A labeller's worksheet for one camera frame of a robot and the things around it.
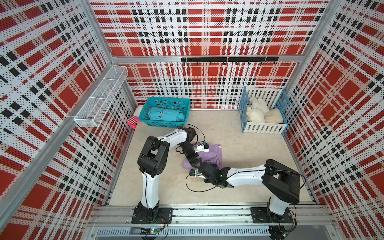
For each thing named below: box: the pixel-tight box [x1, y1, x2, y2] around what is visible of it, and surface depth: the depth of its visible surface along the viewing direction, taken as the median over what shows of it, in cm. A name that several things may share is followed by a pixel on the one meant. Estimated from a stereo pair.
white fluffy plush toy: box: [246, 97, 270, 123], surface depth 104 cm
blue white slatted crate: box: [239, 86, 290, 136], surface depth 109 cm
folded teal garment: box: [148, 107, 185, 122], surface depth 110 cm
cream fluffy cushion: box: [264, 108, 283, 124], surface depth 107 cm
